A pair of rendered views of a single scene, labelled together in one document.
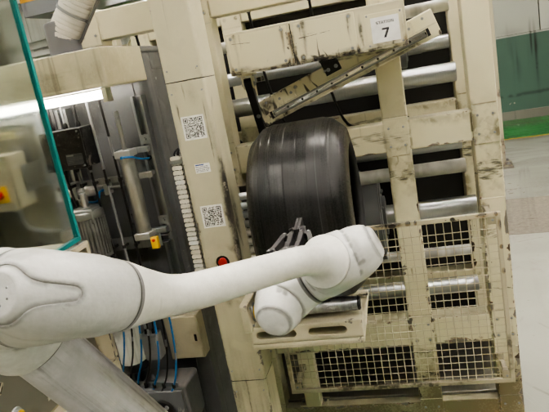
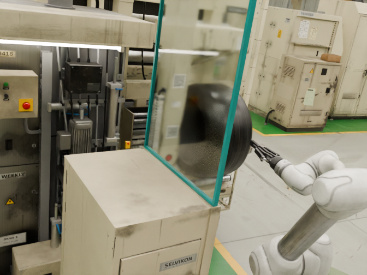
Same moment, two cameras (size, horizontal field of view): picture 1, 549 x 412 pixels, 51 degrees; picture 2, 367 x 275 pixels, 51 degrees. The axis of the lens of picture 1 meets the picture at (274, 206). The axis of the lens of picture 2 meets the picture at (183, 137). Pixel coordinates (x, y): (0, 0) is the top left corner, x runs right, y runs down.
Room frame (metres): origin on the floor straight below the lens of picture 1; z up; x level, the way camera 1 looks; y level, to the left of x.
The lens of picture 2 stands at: (0.40, 1.67, 1.93)
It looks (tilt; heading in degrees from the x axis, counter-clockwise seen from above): 20 degrees down; 312
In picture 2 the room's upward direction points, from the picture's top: 8 degrees clockwise
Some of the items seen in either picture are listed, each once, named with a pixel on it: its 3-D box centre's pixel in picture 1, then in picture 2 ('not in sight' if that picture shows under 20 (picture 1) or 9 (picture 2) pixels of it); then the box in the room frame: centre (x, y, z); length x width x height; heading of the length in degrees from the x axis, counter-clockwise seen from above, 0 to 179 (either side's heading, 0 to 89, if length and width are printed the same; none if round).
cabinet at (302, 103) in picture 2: not in sight; (303, 94); (3.51, -4.71, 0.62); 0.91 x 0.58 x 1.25; 71
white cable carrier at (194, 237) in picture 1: (194, 225); not in sight; (1.88, 0.28, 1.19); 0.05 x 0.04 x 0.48; 167
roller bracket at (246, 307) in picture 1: (259, 294); not in sight; (1.89, 0.11, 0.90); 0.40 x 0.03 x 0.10; 167
